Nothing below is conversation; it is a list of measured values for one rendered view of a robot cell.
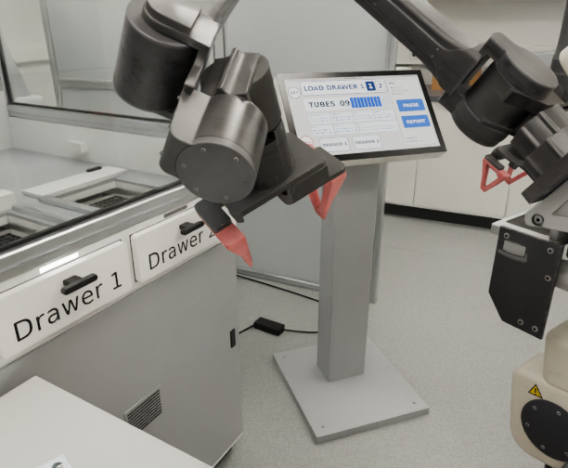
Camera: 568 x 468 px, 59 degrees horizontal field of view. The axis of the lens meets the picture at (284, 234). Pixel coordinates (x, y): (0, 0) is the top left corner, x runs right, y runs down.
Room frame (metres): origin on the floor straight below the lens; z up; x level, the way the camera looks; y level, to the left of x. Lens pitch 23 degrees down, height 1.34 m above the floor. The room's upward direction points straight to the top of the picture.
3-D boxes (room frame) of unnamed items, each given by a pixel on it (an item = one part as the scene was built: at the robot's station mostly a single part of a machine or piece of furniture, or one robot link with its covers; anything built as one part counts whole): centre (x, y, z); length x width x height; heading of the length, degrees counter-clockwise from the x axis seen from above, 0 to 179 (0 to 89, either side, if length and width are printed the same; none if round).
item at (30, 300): (0.82, 0.40, 0.87); 0.29 x 0.02 x 0.11; 150
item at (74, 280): (0.81, 0.38, 0.91); 0.07 x 0.04 x 0.01; 150
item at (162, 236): (1.09, 0.24, 0.87); 0.29 x 0.02 x 0.11; 150
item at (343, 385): (1.62, -0.25, 0.51); 0.50 x 0.45 x 1.02; 19
